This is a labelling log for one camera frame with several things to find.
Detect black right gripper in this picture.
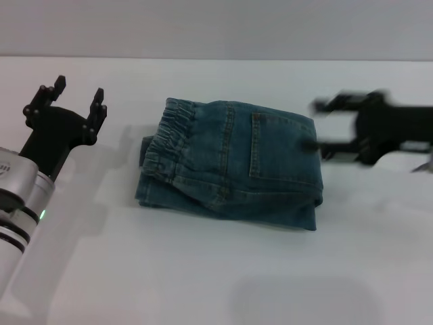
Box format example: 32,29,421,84
302,90,433,167

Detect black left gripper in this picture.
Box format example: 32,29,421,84
18,74,109,181

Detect blue denim shorts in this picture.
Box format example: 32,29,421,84
134,97,325,233

